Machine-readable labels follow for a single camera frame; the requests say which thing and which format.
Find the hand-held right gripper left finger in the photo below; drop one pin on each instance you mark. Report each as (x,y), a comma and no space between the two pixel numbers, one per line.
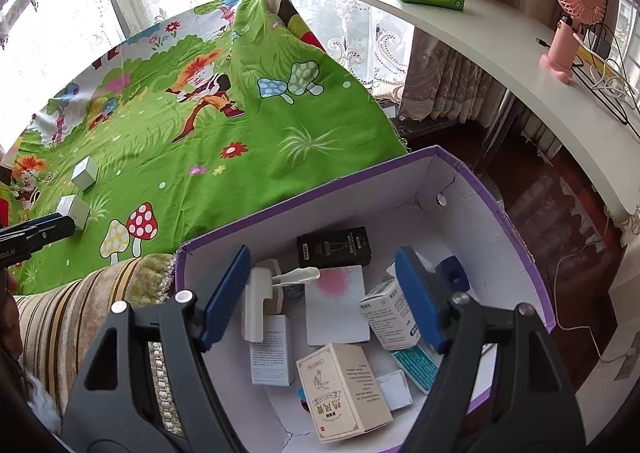
(225,298)

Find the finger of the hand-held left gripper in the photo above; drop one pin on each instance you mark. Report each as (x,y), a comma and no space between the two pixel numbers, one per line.
(50,228)

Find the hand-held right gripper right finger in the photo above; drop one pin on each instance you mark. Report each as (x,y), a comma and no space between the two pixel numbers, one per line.
(417,298)

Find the white box with blue side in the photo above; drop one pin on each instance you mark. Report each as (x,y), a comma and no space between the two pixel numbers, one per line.
(390,315)

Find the white plastic folding device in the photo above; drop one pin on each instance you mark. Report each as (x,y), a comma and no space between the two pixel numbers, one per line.
(257,303)

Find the dark blue box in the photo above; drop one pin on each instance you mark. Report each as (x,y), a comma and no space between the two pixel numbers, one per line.
(452,273)

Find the teal box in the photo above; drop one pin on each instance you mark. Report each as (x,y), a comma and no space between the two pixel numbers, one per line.
(417,370)

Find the purple cardboard box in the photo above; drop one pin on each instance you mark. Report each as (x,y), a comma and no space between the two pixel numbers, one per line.
(380,193)

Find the beige box with brown band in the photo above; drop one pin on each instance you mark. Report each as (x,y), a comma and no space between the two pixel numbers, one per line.
(342,393)

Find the person's left hand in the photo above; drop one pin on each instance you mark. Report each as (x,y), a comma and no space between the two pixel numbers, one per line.
(10,318)

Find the silver white box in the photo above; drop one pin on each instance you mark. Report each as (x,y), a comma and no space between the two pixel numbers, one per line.
(72,212)

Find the white cube box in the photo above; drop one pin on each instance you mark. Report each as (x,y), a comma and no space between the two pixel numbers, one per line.
(84,173)

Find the beige striped plush cushion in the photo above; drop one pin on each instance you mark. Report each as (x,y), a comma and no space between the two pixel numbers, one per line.
(75,293)

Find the white box with small print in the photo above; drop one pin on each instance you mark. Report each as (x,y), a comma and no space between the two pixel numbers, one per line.
(272,353)

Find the white box with pink stain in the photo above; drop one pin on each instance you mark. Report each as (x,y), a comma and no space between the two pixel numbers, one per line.
(337,308)

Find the small plain white box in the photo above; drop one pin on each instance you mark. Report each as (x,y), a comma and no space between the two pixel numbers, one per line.
(395,390)

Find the black box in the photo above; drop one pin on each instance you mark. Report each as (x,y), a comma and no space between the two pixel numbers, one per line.
(332,245)

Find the green cartoon printed blanket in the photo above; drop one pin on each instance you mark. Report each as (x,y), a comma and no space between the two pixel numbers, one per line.
(200,148)

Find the radiator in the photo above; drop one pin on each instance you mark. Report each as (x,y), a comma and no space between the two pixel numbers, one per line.
(540,133)

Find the brown patterned curtain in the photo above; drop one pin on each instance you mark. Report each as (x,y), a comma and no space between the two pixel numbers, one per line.
(475,58)

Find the white curved desk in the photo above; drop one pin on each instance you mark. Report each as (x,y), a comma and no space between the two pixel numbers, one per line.
(500,43)

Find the pink handheld fan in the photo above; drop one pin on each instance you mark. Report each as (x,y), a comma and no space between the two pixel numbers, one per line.
(560,53)

